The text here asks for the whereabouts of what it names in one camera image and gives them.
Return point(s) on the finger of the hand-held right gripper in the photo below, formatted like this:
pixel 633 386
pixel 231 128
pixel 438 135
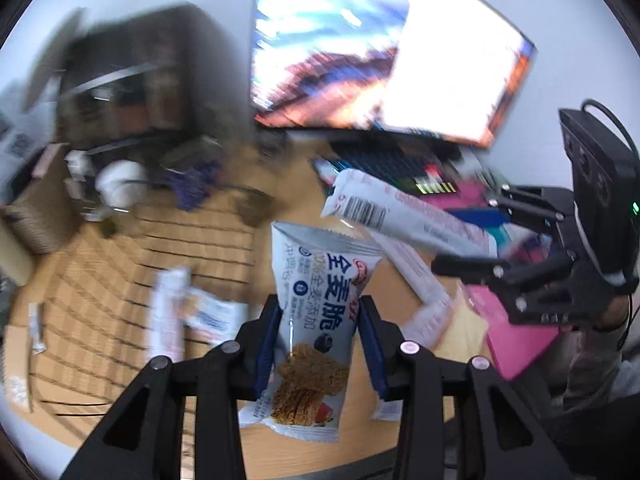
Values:
pixel 535 205
pixel 470 266

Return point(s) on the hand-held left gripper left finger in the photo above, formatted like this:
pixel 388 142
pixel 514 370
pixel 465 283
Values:
pixel 267 342

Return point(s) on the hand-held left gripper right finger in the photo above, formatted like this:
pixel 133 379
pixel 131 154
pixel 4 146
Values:
pixel 372 345

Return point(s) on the white blue cracker packet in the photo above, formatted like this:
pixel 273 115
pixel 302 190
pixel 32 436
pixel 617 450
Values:
pixel 320 280

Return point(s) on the long white snack packet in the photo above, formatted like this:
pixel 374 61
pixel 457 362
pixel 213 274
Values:
pixel 400 210

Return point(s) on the person's right forearm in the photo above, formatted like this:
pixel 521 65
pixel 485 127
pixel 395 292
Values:
pixel 590 365

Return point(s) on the white pink snack packet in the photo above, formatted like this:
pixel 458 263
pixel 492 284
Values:
pixel 425 280

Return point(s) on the pink desk mat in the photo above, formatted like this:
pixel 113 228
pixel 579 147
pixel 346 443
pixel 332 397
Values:
pixel 520 345

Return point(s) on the black keyboard with coloured keys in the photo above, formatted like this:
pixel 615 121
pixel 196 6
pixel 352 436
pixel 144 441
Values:
pixel 395 165

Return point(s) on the purple packet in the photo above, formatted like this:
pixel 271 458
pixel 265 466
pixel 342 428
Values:
pixel 192 185

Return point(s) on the computer monitor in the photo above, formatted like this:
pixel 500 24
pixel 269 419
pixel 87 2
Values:
pixel 390 55

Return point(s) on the white cup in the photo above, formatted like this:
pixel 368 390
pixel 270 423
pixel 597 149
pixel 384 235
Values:
pixel 120 180

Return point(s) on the small white strip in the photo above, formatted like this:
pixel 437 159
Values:
pixel 36 327

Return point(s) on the brown cardboard box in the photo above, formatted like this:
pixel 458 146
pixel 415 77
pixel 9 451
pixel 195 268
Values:
pixel 35 205

